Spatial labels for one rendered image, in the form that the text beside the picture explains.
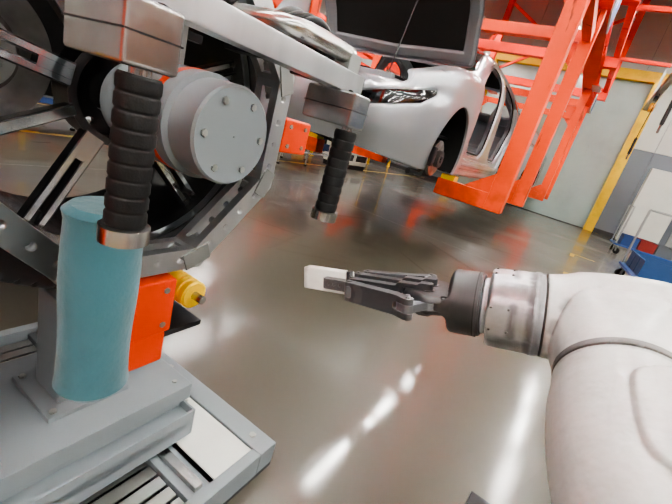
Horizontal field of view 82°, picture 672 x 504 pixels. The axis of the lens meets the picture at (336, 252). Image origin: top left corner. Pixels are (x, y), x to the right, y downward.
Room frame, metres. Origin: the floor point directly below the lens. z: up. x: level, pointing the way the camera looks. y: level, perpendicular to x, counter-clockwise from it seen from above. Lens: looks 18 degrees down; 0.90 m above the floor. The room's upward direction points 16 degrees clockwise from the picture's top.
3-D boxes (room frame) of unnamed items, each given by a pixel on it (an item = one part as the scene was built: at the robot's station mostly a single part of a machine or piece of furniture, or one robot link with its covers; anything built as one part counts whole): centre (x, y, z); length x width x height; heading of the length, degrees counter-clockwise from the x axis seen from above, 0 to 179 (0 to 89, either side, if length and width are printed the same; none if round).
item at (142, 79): (0.33, 0.19, 0.83); 0.04 x 0.04 x 0.16
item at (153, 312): (0.61, 0.36, 0.48); 0.16 x 0.12 x 0.17; 62
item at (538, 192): (9.37, -3.96, 1.75); 0.68 x 0.16 x 2.45; 62
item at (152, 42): (0.34, 0.22, 0.93); 0.09 x 0.05 x 0.05; 62
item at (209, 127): (0.56, 0.26, 0.85); 0.21 x 0.14 x 0.14; 62
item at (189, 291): (0.74, 0.36, 0.51); 0.29 x 0.06 x 0.06; 62
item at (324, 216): (0.63, 0.04, 0.83); 0.04 x 0.04 x 0.16
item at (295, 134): (0.87, 0.18, 0.85); 0.09 x 0.08 x 0.07; 152
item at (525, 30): (6.16, -1.03, 2.54); 2.58 x 0.12 x 0.42; 62
